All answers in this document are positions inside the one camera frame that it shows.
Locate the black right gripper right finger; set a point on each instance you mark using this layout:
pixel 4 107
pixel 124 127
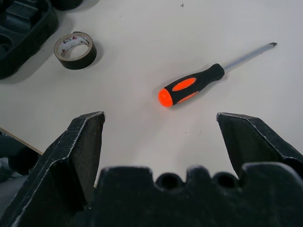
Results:
pixel 255 142

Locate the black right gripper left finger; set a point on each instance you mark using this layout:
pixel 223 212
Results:
pixel 59 165

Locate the orange and black screwdriver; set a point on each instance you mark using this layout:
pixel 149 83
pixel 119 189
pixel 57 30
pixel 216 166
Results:
pixel 194 82

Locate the black electrical tape roll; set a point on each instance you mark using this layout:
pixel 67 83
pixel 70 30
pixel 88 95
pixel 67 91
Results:
pixel 78 62

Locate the black hard case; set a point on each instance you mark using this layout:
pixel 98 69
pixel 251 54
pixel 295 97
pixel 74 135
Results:
pixel 35 35

